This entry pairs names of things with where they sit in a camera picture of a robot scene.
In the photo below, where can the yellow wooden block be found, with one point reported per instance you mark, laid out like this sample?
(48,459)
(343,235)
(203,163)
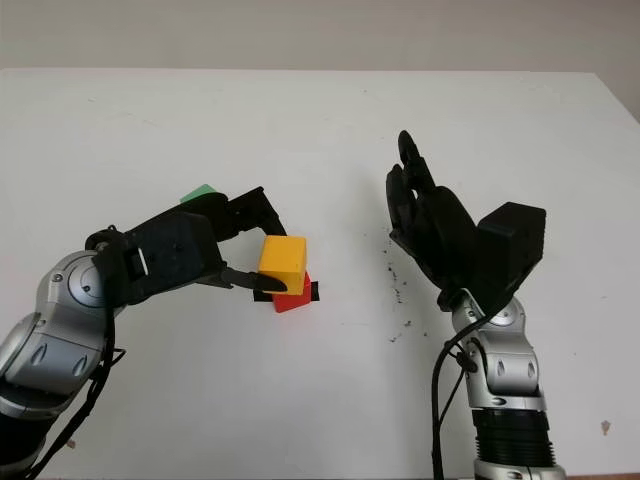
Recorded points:
(282,260)

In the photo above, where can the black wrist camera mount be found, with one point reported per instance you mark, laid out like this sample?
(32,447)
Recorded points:
(170,255)
(515,240)

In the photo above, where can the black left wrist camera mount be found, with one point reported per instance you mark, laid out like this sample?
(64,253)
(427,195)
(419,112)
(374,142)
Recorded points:
(170,255)

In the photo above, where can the red wooden block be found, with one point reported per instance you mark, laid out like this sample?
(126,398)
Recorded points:
(295,300)

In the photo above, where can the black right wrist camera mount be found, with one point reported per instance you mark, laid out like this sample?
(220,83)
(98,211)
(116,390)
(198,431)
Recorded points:
(515,240)

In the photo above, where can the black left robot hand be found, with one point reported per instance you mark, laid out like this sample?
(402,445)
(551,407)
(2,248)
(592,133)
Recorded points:
(240,212)

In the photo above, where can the black tape strip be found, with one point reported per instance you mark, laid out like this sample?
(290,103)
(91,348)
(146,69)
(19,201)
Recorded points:
(315,292)

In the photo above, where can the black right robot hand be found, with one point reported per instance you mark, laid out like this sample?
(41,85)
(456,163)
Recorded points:
(440,235)

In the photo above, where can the green wooden block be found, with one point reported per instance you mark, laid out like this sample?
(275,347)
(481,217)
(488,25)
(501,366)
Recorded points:
(200,192)

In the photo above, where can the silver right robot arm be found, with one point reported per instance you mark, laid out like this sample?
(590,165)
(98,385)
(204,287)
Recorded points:
(510,370)

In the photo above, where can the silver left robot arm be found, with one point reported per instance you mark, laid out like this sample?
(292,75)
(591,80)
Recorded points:
(45,340)

